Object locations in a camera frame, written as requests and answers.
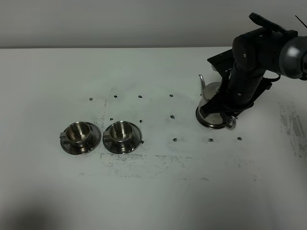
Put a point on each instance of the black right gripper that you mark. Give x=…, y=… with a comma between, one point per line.
x=239, y=88

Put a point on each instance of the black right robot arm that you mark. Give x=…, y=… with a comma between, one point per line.
x=269, y=48

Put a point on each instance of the steel saucer under teapot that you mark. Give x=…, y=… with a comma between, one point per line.
x=212, y=121

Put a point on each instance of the right stainless steel saucer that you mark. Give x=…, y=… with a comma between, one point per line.
x=127, y=147

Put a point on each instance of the stainless steel saucer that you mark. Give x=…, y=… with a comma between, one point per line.
x=127, y=147
x=92, y=144

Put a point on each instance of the right stainless steel teacup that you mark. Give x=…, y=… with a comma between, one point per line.
x=118, y=132

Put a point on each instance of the stainless steel teacup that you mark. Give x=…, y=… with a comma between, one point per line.
x=78, y=134
x=118, y=132

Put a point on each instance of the left stainless steel saucer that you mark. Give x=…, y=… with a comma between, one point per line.
x=92, y=144

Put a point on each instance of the left stainless steel teacup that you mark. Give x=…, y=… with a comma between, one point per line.
x=78, y=134

